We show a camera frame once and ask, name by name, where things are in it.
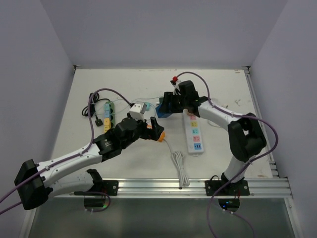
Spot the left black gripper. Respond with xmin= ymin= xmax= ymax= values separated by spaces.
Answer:
xmin=121 ymin=113 xmax=163 ymax=149

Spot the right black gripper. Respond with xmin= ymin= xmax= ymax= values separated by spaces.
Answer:
xmin=159 ymin=91 xmax=189 ymax=113

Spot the orange power strip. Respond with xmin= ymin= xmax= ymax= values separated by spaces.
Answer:
xmin=147 ymin=125 xmax=165 ymax=142

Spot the blue cube plug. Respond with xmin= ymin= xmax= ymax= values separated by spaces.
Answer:
xmin=156 ymin=103 xmax=172 ymax=119

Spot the white power strip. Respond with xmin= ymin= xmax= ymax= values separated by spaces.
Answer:
xmin=183 ymin=110 xmax=204 ymax=156

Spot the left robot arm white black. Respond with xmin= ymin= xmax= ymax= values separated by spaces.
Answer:
xmin=14 ymin=117 xmax=164 ymax=210

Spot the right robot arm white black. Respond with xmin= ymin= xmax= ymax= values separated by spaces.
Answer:
xmin=157 ymin=77 xmax=266 ymax=195

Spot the light cyan plug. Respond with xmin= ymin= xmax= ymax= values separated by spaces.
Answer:
xmin=104 ymin=104 xmax=110 ymax=111

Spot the green power strip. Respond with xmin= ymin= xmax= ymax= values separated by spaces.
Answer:
xmin=105 ymin=101 xmax=116 ymax=128

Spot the mint green thin cable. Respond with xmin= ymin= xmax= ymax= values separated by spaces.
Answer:
xmin=112 ymin=98 xmax=161 ymax=112

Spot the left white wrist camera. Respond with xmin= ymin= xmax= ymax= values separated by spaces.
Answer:
xmin=129 ymin=102 xmax=147 ymax=121

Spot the white strip cord with plug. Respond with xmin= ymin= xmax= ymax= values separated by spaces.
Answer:
xmin=205 ymin=101 xmax=231 ymax=128

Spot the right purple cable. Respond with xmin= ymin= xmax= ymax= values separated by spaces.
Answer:
xmin=178 ymin=71 xmax=278 ymax=238

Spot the purple cable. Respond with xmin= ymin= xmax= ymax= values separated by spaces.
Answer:
xmin=178 ymin=71 xmax=278 ymax=238
xmin=0 ymin=88 xmax=132 ymax=215

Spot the white bundled power cord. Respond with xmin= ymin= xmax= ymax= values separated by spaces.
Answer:
xmin=163 ymin=138 xmax=191 ymax=187

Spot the black bundled power cord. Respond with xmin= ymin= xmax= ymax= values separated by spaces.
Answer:
xmin=81 ymin=92 xmax=109 ymax=117

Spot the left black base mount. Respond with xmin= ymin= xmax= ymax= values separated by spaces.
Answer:
xmin=73 ymin=169 xmax=119 ymax=196

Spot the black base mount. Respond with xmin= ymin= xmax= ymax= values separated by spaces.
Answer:
xmin=205 ymin=174 xmax=250 ymax=196
xmin=73 ymin=169 xmax=119 ymax=196

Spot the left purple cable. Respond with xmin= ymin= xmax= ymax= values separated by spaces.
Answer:
xmin=0 ymin=88 xmax=132 ymax=215

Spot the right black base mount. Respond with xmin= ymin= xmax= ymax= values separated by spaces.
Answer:
xmin=205 ymin=174 xmax=250 ymax=196

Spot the aluminium front rail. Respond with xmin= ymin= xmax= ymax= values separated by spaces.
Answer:
xmin=52 ymin=177 xmax=294 ymax=198

